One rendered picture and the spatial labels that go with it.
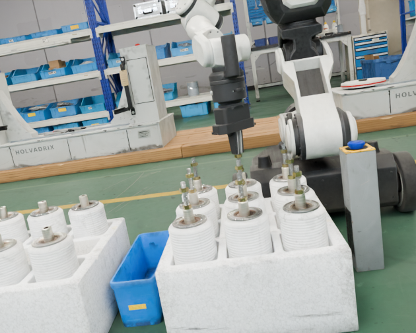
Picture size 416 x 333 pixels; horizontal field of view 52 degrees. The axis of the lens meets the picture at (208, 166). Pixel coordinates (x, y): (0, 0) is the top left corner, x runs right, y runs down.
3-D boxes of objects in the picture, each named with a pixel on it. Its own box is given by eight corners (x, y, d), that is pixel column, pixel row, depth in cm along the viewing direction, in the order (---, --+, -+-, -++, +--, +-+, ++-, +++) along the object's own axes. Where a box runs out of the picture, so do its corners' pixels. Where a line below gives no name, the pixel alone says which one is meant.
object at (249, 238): (237, 306, 88) (224, 226, 84) (232, 285, 98) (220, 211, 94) (282, 298, 89) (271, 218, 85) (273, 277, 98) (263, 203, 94)
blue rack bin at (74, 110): (65, 115, 628) (62, 100, 624) (90, 111, 624) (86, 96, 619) (50, 119, 580) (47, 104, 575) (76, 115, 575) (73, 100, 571)
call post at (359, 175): (348, 259, 114) (338, 148, 108) (376, 257, 114) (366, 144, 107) (356, 272, 108) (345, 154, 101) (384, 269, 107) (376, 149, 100)
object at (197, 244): (233, 297, 92) (220, 220, 88) (195, 315, 88) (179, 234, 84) (211, 282, 101) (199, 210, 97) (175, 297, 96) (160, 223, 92)
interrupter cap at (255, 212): (229, 224, 85) (228, 221, 85) (225, 213, 93) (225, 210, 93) (265, 219, 86) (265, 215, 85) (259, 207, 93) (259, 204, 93)
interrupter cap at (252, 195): (226, 205, 98) (225, 203, 98) (229, 195, 105) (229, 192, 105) (259, 202, 96) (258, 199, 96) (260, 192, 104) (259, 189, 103)
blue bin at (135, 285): (146, 270, 129) (138, 233, 126) (181, 265, 128) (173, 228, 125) (118, 330, 100) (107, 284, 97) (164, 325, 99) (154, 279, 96)
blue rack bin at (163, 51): (146, 63, 598) (144, 47, 594) (173, 58, 593) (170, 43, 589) (138, 63, 550) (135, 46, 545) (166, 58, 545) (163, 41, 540)
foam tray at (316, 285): (189, 265, 127) (178, 209, 123) (320, 250, 123) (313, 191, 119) (170, 351, 89) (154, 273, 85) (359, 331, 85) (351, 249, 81)
